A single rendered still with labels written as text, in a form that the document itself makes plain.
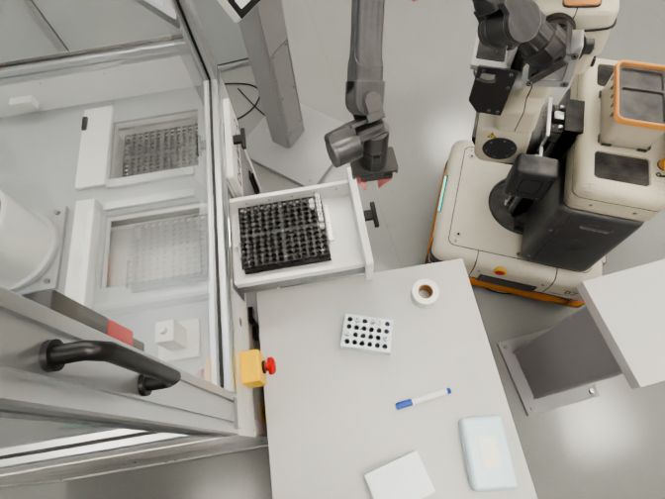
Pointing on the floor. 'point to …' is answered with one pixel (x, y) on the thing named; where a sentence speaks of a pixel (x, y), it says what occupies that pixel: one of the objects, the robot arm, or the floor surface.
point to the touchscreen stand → (282, 104)
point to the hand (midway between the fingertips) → (371, 184)
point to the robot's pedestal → (594, 342)
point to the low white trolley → (378, 385)
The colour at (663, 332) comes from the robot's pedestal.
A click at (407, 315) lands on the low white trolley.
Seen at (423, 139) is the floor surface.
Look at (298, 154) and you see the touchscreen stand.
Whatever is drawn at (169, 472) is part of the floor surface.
